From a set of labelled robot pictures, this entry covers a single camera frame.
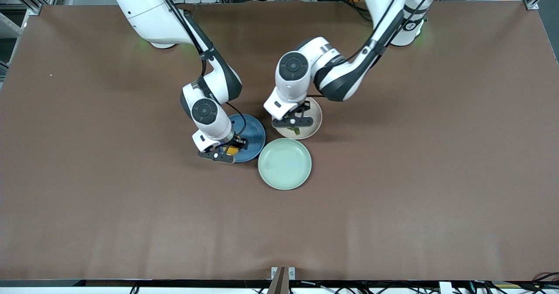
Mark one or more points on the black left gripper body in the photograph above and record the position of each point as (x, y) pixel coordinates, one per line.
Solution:
(302, 107)

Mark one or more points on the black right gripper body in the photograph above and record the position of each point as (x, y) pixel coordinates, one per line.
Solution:
(236, 143)

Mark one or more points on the yellow lemon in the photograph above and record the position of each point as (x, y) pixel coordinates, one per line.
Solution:
(231, 150)

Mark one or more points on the green lettuce leaf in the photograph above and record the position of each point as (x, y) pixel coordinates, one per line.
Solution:
(297, 130)

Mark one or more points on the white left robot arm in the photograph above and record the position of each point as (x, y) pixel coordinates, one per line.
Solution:
(340, 75)

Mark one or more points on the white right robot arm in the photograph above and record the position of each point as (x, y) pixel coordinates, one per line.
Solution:
(144, 10)

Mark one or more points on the blue plate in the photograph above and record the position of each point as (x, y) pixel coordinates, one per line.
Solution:
(255, 132)

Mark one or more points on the beige plate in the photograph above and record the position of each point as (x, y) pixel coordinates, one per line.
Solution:
(310, 130)

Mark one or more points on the pale green plate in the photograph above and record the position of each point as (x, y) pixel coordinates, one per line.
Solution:
(284, 164)

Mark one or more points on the brown wooden strip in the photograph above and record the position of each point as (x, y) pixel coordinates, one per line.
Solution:
(279, 283)

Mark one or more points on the brown table cover sheet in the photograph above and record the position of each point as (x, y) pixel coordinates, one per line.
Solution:
(393, 219)

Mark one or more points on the small metal bracket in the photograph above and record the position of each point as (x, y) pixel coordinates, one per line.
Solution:
(291, 273)

